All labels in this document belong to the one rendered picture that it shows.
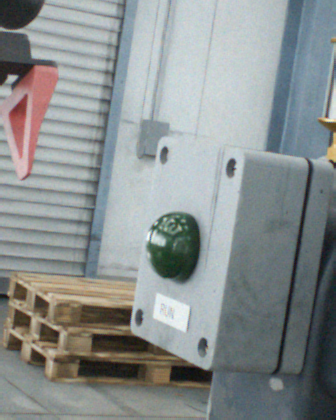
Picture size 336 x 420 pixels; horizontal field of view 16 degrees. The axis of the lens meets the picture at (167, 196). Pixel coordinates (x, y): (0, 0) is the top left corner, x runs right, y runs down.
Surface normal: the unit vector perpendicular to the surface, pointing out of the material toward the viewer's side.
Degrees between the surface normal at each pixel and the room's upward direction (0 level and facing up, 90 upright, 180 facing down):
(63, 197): 93
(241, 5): 90
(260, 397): 90
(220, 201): 90
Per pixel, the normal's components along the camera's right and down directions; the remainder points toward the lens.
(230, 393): -0.87, -0.11
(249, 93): 0.46, 0.12
